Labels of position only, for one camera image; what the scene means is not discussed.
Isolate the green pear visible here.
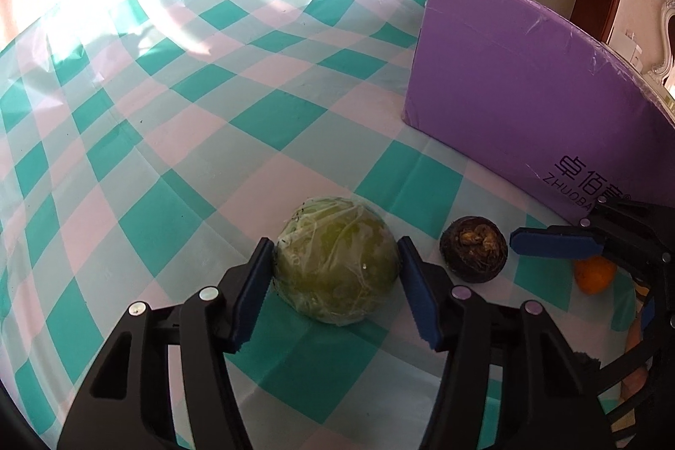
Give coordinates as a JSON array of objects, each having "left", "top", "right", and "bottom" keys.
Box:
[{"left": 272, "top": 197, "right": 399, "bottom": 326}]

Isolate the right hand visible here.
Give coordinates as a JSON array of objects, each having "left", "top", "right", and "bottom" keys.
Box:
[{"left": 619, "top": 306, "right": 650, "bottom": 403}]

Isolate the tiny orange tangerine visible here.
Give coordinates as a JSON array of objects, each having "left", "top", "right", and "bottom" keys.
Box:
[{"left": 573, "top": 256, "right": 618, "bottom": 296}]

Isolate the dark round mangosteen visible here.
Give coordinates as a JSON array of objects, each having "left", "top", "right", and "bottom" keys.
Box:
[{"left": 439, "top": 216, "right": 508, "bottom": 283}]

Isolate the purple cardboard box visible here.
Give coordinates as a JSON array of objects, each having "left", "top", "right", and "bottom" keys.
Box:
[{"left": 404, "top": 0, "right": 674, "bottom": 223}]

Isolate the teal checkered tablecloth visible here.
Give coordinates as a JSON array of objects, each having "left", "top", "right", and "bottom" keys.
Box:
[{"left": 0, "top": 0, "right": 642, "bottom": 450}]

